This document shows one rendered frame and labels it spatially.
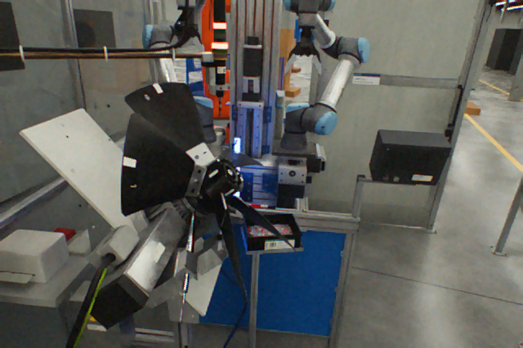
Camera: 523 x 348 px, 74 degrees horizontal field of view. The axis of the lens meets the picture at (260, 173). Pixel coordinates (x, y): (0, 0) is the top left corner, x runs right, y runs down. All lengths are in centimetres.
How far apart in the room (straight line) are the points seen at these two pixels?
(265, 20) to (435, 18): 146
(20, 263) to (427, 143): 145
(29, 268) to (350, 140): 239
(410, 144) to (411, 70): 156
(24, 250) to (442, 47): 278
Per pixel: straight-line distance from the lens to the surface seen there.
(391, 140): 143
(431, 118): 308
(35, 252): 126
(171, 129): 106
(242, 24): 191
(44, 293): 127
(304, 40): 147
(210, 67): 101
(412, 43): 293
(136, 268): 81
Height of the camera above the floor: 162
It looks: 23 degrees down
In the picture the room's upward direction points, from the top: 3 degrees clockwise
